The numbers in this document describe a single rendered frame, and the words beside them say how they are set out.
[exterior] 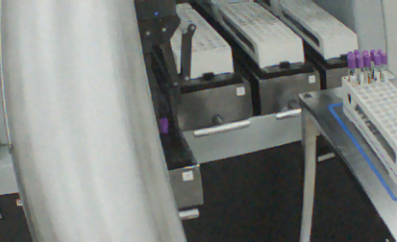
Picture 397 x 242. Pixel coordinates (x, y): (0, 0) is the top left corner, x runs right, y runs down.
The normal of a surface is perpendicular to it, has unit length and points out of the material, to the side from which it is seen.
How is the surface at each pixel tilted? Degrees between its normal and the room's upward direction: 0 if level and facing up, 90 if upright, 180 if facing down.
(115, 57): 65
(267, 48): 90
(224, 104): 90
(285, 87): 90
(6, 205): 91
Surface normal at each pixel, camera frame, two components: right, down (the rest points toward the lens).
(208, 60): 0.23, 0.41
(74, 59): 0.32, -0.18
